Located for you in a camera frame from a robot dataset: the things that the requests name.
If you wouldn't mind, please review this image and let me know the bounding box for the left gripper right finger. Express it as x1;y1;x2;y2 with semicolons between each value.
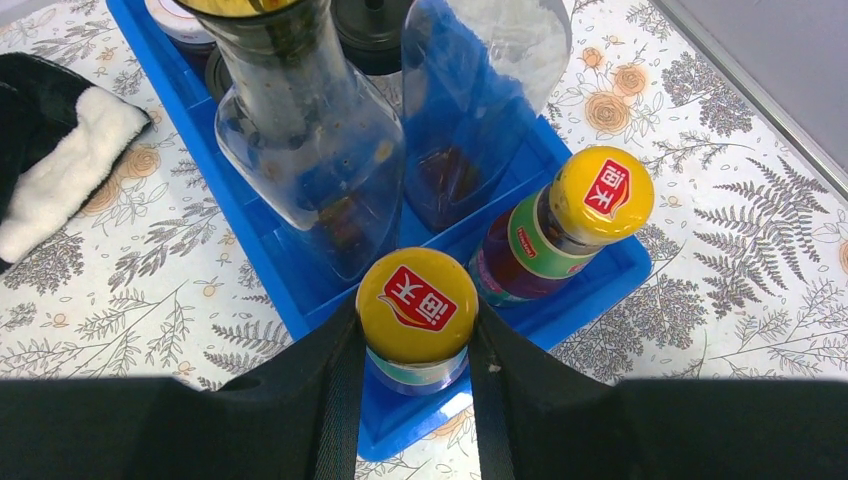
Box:
469;306;847;479

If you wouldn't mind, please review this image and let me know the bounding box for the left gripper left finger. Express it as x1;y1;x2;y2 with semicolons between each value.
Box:
1;300;365;479

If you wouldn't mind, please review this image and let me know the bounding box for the blue plastic divided bin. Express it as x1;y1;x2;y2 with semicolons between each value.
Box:
108;1;652;461

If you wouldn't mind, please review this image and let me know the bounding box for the yellow cap sauce bottle front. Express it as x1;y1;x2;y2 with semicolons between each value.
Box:
355;247;480;396

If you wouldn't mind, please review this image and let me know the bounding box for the yellow cap sauce bottle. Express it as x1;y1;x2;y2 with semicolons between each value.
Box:
468;146;655;306
355;247;480;396

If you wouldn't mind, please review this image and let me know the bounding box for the glass oil bottle front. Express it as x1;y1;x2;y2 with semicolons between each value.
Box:
184;1;406;283

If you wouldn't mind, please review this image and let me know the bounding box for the glass oil bottle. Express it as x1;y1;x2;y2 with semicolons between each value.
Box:
184;1;406;283
401;1;572;233

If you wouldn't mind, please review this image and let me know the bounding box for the black lid shaker jar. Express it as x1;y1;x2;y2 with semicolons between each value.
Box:
330;0;412;76

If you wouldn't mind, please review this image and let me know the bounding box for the white lid brown sauce jar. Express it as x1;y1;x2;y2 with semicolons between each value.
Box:
144;0;215;58

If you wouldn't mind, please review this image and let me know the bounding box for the floral tablecloth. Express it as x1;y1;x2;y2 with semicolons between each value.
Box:
1;1;847;390

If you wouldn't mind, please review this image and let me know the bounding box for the black white checkered blanket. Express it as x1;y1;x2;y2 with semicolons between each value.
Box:
1;52;151;271

